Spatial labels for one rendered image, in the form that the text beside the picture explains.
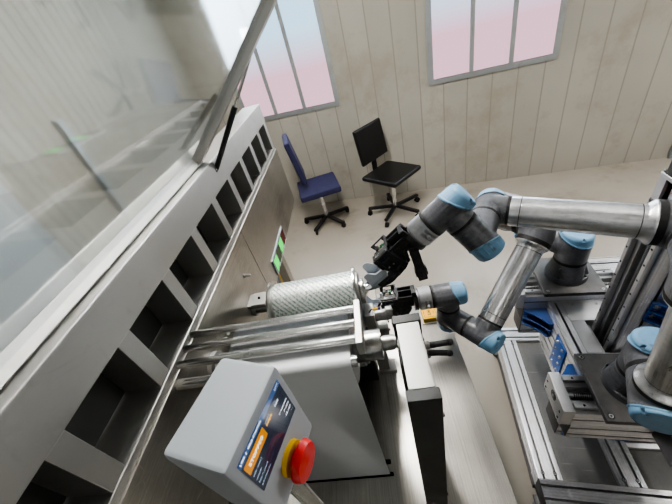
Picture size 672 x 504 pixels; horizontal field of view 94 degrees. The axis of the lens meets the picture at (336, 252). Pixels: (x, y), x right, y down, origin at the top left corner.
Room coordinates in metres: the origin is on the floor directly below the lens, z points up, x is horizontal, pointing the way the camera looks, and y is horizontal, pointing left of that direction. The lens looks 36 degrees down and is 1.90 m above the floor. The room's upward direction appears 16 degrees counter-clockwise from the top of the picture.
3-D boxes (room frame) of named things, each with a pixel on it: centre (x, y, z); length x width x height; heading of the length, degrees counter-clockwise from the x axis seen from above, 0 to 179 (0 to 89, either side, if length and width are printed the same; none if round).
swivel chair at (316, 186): (3.21, 0.00, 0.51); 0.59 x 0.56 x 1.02; 71
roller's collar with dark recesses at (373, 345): (0.41, -0.01, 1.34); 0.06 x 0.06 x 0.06; 80
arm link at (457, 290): (0.67, -0.31, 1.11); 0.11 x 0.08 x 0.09; 80
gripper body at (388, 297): (0.70, -0.15, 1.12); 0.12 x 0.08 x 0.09; 80
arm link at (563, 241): (0.85, -0.90, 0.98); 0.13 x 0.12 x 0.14; 29
